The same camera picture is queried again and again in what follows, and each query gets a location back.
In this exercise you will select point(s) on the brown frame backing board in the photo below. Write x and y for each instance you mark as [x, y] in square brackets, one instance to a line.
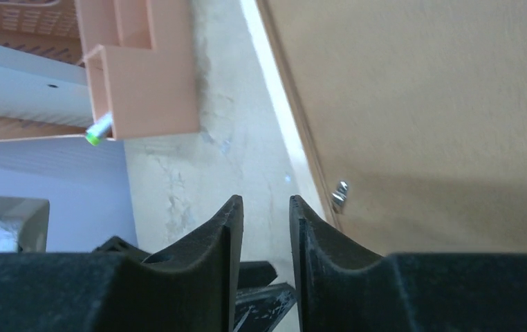
[412, 116]

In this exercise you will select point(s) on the white board in organizer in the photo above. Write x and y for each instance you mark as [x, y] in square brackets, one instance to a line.
[44, 90]

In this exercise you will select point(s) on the wooden picture frame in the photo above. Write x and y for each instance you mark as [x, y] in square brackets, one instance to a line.
[307, 173]

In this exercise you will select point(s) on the orange plastic file organizer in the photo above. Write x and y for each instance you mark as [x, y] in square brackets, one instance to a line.
[138, 57]

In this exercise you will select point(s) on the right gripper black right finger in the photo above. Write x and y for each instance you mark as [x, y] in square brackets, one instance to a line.
[342, 286]

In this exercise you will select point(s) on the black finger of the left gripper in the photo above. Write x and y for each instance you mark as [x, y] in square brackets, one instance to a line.
[262, 308]
[252, 274]

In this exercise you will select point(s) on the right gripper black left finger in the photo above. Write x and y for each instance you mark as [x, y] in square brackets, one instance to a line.
[188, 286]

